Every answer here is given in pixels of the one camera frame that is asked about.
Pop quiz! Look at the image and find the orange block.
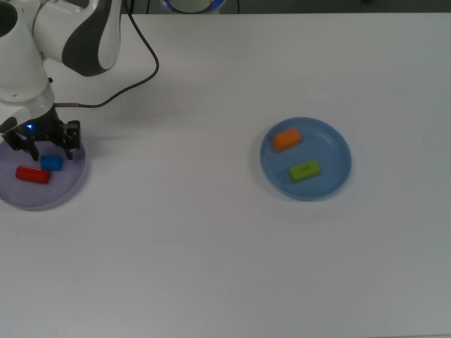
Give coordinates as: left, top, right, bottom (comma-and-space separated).
271, 127, 304, 154

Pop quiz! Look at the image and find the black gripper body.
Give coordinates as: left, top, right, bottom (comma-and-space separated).
13, 105, 68, 145

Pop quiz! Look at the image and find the blue plate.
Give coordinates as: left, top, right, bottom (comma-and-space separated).
259, 116, 352, 203

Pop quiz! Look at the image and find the white robot base blue ring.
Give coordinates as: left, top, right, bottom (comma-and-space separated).
159, 0, 227, 15

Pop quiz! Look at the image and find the purple plate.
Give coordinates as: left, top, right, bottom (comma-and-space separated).
0, 138, 89, 212

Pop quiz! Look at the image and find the blue block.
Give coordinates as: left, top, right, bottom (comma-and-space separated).
39, 154, 65, 173

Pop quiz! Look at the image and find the red cylinder block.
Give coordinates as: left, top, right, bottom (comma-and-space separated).
15, 165, 51, 185

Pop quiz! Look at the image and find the green block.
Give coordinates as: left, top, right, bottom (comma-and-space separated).
288, 158, 323, 185

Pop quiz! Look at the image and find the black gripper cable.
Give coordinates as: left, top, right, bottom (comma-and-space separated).
55, 12, 160, 108

